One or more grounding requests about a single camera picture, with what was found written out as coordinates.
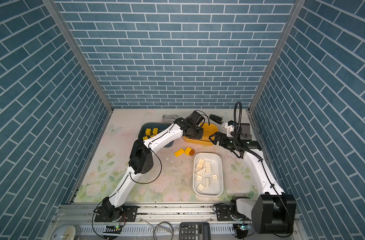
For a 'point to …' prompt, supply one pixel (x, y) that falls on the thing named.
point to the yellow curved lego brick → (152, 136)
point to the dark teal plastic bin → (151, 125)
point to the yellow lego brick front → (145, 138)
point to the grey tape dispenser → (169, 118)
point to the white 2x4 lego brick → (208, 166)
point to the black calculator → (194, 231)
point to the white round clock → (64, 232)
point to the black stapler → (215, 119)
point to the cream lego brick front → (200, 187)
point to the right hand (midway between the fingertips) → (215, 137)
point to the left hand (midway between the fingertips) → (201, 135)
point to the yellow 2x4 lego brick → (179, 152)
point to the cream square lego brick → (207, 182)
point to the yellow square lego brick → (148, 131)
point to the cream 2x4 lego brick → (200, 163)
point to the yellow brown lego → (189, 151)
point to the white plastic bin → (208, 174)
